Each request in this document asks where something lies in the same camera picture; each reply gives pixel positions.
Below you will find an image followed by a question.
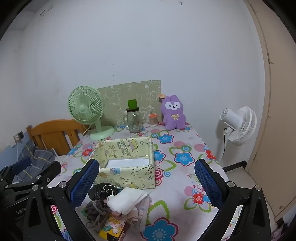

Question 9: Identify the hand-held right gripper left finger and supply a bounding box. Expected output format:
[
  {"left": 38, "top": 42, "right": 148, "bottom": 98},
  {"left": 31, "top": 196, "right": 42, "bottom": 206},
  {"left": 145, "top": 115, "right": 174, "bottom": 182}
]
[{"left": 23, "top": 159, "right": 100, "bottom": 241}]

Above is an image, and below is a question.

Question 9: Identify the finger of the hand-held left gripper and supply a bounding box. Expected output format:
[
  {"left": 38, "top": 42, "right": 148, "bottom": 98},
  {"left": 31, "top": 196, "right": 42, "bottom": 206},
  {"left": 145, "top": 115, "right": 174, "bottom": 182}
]
[
  {"left": 8, "top": 160, "right": 62, "bottom": 189},
  {"left": 1, "top": 157, "right": 32, "bottom": 180}
]

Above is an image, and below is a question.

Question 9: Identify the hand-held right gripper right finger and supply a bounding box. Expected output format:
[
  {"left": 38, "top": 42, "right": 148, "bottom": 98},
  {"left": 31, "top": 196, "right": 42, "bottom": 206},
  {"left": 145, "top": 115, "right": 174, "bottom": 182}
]
[{"left": 194, "top": 159, "right": 271, "bottom": 241}]

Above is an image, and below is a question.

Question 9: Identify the black plastic bag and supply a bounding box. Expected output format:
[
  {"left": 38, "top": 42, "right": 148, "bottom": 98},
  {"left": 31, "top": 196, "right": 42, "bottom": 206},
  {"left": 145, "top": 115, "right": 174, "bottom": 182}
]
[{"left": 88, "top": 183, "right": 123, "bottom": 201}]

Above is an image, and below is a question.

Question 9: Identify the grey drawstring pouch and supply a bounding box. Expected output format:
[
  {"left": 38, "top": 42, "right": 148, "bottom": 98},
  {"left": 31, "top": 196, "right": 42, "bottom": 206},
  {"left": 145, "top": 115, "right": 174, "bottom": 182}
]
[{"left": 84, "top": 199, "right": 111, "bottom": 232}]

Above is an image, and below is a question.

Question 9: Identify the white cloth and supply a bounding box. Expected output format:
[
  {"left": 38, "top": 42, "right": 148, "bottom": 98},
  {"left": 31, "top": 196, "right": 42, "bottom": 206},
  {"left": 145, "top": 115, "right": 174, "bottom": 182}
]
[{"left": 107, "top": 187, "right": 148, "bottom": 216}]

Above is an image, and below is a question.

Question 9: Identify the patterned fabric storage box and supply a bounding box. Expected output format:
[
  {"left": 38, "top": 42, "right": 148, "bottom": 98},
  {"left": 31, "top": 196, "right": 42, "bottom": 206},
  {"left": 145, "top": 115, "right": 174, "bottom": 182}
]
[{"left": 92, "top": 137, "right": 156, "bottom": 189}]

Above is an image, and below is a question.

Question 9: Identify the cartoon tissue packet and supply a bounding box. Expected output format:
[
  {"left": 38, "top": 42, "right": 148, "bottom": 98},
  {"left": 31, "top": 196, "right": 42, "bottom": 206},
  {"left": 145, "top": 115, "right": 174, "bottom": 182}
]
[{"left": 98, "top": 213, "right": 130, "bottom": 241}]

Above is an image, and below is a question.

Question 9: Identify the clear plastic packet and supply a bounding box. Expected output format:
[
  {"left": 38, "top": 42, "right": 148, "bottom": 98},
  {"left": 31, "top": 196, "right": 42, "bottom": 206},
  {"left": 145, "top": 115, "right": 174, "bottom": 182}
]
[{"left": 136, "top": 197, "right": 153, "bottom": 231}]

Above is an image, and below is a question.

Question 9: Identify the grey plaid pillow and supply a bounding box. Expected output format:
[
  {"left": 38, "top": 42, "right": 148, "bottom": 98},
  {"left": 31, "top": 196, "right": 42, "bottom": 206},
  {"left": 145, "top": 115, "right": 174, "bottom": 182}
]
[{"left": 14, "top": 140, "right": 57, "bottom": 183}]

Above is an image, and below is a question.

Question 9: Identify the floral tablecloth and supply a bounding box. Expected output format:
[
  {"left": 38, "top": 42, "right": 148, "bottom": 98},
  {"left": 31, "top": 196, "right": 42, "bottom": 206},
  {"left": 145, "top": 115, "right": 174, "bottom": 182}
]
[{"left": 47, "top": 122, "right": 245, "bottom": 241}]

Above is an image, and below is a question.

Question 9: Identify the wooden bed headboard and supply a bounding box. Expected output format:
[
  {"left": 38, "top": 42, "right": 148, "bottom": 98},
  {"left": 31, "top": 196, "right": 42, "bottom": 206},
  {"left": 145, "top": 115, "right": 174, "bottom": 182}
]
[{"left": 26, "top": 119, "right": 90, "bottom": 156}]

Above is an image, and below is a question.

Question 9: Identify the white standing fan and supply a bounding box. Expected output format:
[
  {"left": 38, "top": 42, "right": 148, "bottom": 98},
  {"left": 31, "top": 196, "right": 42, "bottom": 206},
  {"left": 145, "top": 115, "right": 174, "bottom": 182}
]
[{"left": 217, "top": 106, "right": 258, "bottom": 163}]

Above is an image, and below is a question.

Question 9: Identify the green desk fan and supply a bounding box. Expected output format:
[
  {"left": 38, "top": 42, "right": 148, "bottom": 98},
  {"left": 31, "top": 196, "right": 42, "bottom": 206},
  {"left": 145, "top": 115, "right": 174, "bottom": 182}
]
[{"left": 68, "top": 86, "right": 115, "bottom": 141}]

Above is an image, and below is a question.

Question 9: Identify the purple plush bunny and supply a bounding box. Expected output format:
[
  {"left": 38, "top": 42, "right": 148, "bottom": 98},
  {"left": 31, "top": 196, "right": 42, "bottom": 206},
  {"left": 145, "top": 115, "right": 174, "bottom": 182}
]
[{"left": 158, "top": 94, "right": 187, "bottom": 130}]

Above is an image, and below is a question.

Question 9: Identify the glass jar mug green lid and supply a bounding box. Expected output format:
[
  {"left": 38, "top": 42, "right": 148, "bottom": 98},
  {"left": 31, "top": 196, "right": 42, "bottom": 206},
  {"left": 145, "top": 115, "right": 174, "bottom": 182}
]
[{"left": 123, "top": 99, "right": 142, "bottom": 133}]

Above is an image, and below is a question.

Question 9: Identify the small jar orange lid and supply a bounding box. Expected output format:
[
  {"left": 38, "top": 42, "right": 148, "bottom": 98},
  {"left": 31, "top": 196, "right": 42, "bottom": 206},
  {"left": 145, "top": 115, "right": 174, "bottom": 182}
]
[{"left": 148, "top": 112, "right": 158, "bottom": 127}]

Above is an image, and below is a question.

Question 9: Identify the beige door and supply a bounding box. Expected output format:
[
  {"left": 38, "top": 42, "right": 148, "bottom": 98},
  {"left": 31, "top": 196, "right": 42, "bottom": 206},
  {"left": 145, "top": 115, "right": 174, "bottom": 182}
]
[{"left": 245, "top": 0, "right": 296, "bottom": 223}]

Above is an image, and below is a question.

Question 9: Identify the green patterned board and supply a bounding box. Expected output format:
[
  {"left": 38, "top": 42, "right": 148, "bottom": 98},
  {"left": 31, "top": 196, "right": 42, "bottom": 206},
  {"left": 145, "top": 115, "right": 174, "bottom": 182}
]
[{"left": 97, "top": 80, "right": 162, "bottom": 127}]

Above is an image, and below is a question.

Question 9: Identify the white cable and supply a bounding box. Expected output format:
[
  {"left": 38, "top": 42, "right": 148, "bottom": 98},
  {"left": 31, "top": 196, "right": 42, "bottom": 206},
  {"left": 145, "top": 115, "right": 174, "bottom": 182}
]
[{"left": 15, "top": 138, "right": 21, "bottom": 163}]

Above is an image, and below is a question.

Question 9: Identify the desk fan power cord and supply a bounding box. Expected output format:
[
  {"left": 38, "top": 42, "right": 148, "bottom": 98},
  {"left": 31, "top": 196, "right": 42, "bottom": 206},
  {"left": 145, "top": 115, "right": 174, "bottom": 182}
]
[{"left": 80, "top": 124, "right": 91, "bottom": 141}]

